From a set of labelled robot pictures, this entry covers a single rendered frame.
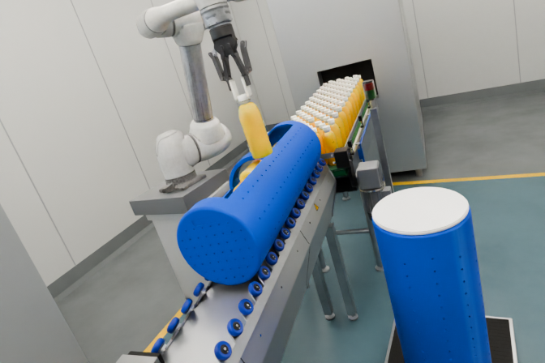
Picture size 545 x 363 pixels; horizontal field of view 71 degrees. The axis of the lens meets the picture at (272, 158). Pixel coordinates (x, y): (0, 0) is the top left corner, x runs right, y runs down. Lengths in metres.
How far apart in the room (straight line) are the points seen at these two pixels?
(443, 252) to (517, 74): 5.03
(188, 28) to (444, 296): 1.41
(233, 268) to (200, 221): 0.18
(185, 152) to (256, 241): 0.87
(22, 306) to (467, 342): 2.13
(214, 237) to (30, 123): 3.04
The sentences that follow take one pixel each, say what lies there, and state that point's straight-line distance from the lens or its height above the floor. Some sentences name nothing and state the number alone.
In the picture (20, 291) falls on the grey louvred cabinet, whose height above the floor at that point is 0.76.
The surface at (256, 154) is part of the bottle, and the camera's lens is 1.26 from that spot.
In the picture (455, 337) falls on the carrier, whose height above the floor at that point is 0.66.
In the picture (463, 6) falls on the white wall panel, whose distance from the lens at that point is 5.91.
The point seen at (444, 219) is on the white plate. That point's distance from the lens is 1.18.
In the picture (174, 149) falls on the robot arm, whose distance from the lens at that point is 1.87.
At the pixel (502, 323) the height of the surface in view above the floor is 0.15.
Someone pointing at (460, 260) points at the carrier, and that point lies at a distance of 1.22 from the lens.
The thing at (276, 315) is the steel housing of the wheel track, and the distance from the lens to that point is 1.25.
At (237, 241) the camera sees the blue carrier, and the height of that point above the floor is 1.11.
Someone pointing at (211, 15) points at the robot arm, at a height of 1.74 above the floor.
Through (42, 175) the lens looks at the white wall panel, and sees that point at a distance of 4.01.
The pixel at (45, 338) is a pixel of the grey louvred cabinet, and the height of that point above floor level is 0.44.
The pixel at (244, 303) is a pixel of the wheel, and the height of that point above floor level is 0.97.
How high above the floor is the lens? 1.64
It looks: 17 degrees down
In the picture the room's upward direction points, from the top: 17 degrees counter-clockwise
